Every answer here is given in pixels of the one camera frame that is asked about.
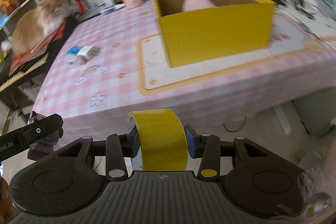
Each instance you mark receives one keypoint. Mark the white charger plug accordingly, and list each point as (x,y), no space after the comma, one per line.
(89,52)

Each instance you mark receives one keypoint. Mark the red foil papers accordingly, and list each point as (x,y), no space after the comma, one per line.
(36,48)

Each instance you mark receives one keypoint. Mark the pink checkered tablecloth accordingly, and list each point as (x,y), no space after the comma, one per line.
(115,64)

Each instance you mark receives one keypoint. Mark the grey toy car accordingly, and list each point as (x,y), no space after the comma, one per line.
(44,146)

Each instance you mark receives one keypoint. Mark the small spray bottle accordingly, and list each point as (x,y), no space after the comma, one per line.
(109,10)

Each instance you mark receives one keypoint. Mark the cream yellow-bordered desk mat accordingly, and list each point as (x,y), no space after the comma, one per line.
(287,40)

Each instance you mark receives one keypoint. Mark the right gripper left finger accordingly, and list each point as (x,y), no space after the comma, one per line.
(118,147)

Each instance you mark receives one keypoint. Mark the yellow tape roll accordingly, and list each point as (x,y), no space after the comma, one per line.
(162,141)

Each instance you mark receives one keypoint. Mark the pink plush toy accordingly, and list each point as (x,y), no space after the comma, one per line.
(191,5)

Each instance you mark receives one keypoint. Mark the mint green device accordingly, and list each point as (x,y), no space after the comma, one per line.
(71,56)

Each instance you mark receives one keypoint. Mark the orange white cat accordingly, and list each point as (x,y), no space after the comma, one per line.
(39,23)

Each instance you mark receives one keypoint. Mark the yellow cardboard box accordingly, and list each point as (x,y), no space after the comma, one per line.
(232,27)

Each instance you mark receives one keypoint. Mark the white red small box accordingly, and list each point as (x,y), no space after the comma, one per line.
(77,61)

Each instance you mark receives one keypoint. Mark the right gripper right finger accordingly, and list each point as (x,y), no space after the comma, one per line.
(206,147)

